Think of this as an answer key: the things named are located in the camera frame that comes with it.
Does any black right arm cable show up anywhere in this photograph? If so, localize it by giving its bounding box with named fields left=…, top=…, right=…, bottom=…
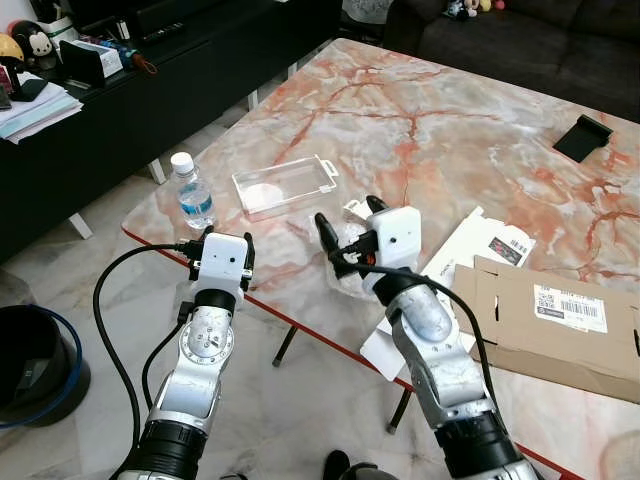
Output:
left=329, top=250, right=498, bottom=403

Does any black table leg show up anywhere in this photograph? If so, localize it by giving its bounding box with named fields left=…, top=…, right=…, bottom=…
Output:
left=273, top=324, right=299, bottom=367
left=386, top=384, right=414, bottom=434

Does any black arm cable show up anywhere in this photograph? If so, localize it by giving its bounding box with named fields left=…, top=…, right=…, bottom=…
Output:
left=329, top=250, right=498, bottom=403
left=92, top=242, right=207, bottom=446

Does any clear plastic packaging box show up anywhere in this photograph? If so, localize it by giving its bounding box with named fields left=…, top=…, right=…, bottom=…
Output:
left=231, top=155, right=340, bottom=222

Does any mouse plush toy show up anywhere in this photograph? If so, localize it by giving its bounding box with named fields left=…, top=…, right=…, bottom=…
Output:
left=9, top=19, right=63, bottom=78

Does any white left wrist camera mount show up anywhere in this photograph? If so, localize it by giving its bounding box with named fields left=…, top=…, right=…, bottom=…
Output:
left=190, top=234, right=250, bottom=297

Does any dark bucket with blue handle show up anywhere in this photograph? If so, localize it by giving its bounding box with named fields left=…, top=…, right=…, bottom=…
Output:
left=0, top=304, right=92, bottom=430

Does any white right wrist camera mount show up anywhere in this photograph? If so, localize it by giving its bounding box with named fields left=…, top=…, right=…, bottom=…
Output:
left=371, top=206, right=422, bottom=272

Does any stack of white papers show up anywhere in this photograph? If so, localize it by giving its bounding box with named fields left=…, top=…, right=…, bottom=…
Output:
left=0, top=78, right=85, bottom=144

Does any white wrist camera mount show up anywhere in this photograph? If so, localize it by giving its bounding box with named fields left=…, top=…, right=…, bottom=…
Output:
left=371, top=206, right=422, bottom=272
left=190, top=234, right=250, bottom=297

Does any clear water bottle white cap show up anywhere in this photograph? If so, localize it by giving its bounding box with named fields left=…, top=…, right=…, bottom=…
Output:
left=169, top=151, right=217, bottom=230

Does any flattened brown cardboard box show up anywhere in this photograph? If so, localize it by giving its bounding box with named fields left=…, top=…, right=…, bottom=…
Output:
left=451, top=256, right=640, bottom=405

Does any dark fabric sofa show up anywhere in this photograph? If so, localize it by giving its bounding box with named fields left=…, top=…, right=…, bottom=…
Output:
left=384, top=0, right=640, bottom=123

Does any black tv console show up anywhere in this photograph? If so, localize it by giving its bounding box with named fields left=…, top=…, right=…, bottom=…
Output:
left=0, top=0, right=343, bottom=263

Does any black box with white label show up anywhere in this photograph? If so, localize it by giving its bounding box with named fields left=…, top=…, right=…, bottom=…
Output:
left=59, top=37, right=125, bottom=87

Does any small black plastic holder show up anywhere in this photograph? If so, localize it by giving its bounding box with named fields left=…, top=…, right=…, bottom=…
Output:
left=552, top=114, right=615, bottom=164

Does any black remote control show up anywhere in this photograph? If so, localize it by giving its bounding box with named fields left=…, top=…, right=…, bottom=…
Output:
left=139, top=24, right=187, bottom=47

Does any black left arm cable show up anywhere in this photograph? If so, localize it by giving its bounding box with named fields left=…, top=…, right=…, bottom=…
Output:
left=92, top=242, right=207, bottom=446

